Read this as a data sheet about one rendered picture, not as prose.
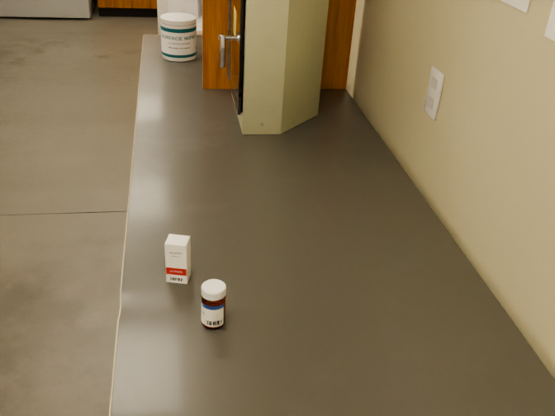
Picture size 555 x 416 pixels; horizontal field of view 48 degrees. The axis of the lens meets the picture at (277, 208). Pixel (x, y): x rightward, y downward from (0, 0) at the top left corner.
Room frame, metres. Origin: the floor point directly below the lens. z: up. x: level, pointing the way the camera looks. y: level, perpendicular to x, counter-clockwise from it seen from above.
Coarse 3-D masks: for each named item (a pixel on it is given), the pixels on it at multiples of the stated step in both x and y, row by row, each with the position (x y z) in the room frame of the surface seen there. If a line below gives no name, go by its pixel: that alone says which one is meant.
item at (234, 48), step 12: (240, 0) 1.61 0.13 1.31; (240, 12) 1.61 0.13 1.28; (240, 24) 1.61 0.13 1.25; (240, 36) 1.61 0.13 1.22; (240, 48) 1.61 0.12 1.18; (240, 60) 1.61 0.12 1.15; (240, 72) 1.61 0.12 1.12; (240, 84) 1.61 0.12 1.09; (240, 96) 1.61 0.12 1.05; (240, 108) 1.61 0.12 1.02
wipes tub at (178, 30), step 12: (168, 12) 2.32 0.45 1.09; (180, 12) 2.33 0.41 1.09; (168, 24) 2.21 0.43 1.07; (180, 24) 2.21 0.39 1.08; (192, 24) 2.24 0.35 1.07; (168, 36) 2.21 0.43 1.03; (180, 36) 2.21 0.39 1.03; (192, 36) 2.24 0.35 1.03; (168, 48) 2.21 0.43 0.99; (180, 48) 2.21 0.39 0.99; (192, 48) 2.24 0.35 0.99; (180, 60) 2.21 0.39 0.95
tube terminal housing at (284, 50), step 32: (256, 0) 1.61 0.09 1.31; (288, 0) 1.62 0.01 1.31; (320, 0) 1.75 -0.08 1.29; (256, 32) 1.61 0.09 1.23; (288, 32) 1.63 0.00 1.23; (320, 32) 1.76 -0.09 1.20; (256, 64) 1.61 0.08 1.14; (288, 64) 1.64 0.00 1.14; (320, 64) 1.78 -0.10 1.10; (256, 96) 1.61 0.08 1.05; (288, 96) 1.65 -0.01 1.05; (256, 128) 1.61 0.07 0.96; (288, 128) 1.66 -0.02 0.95
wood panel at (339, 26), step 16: (208, 0) 1.95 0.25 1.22; (224, 0) 1.96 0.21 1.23; (336, 0) 2.03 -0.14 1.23; (352, 0) 2.04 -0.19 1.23; (208, 16) 1.95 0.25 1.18; (224, 16) 1.96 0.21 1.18; (336, 16) 2.03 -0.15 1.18; (352, 16) 2.04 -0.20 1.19; (208, 32) 1.95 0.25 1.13; (224, 32) 1.96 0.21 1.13; (336, 32) 2.03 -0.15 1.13; (352, 32) 2.04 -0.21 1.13; (208, 48) 1.95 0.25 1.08; (336, 48) 2.03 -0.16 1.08; (208, 64) 1.95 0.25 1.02; (336, 64) 2.03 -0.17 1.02; (208, 80) 1.95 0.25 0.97; (224, 80) 1.96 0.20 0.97; (336, 80) 2.03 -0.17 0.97
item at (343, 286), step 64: (192, 64) 2.19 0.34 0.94; (192, 128) 1.62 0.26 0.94; (320, 128) 1.69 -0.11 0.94; (192, 192) 1.25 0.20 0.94; (256, 192) 1.28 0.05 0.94; (320, 192) 1.30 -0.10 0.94; (384, 192) 1.32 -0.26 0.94; (128, 256) 0.99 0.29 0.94; (192, 256) 1.00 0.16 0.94; (256, 256) 1.02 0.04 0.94; (320, 256) 1.03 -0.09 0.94; (384, 256) 1.05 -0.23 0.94; (448, 256) 1.06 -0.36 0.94; (128, 320) 0.80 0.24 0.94; (192, 320) 0.81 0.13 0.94; (256, 320) 0.82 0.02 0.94; (320, 320) 0.83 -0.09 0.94; (384, 320) 0.85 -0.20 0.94; (448, 320) 0.86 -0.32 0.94; (512, 320) 0.87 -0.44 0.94; (128, 384) 0.66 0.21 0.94; (192, 384) 0.67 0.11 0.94; (256, 384) 0.68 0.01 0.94; (320, 384) 0.69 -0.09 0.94; (384, 384) 0.69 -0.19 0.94; (448, 384) 0.70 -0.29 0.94; (512, 384) 0.71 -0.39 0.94
